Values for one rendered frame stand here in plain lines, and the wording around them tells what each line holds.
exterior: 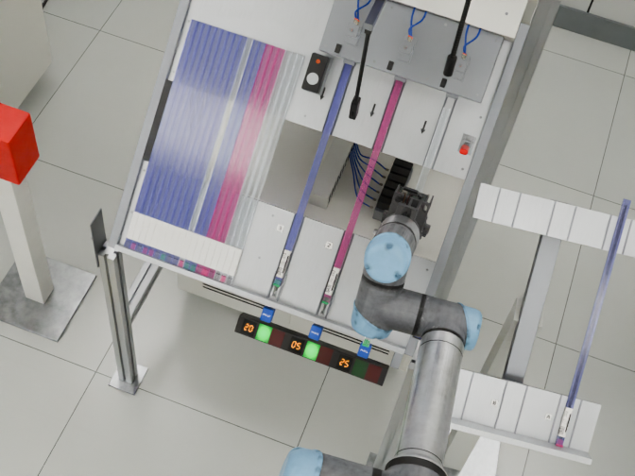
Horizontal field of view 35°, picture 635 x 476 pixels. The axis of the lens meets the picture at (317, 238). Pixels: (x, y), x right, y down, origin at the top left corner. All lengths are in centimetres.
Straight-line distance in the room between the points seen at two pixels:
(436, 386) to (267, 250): 64
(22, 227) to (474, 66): 126
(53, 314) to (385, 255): 150
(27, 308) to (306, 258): 112
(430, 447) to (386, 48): 83
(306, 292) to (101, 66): 166
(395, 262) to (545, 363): 142
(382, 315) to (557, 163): 183
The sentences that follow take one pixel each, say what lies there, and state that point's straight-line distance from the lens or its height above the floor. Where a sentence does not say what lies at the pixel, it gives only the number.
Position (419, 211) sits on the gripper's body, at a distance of 184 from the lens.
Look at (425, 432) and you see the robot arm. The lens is 155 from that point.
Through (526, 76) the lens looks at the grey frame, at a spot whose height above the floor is 108.
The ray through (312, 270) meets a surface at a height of 78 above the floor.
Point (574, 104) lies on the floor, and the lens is 366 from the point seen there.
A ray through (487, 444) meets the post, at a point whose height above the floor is 1.
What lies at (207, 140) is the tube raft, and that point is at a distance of 211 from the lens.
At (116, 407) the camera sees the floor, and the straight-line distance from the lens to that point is 281.
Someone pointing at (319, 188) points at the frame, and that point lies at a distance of 237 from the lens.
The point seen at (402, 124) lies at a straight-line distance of 205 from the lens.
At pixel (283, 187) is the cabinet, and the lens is 242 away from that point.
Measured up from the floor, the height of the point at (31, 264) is 22.
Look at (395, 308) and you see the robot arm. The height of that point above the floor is 109.
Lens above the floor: 254
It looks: 55 degrees down
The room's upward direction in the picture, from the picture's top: 9 degrees clockwise
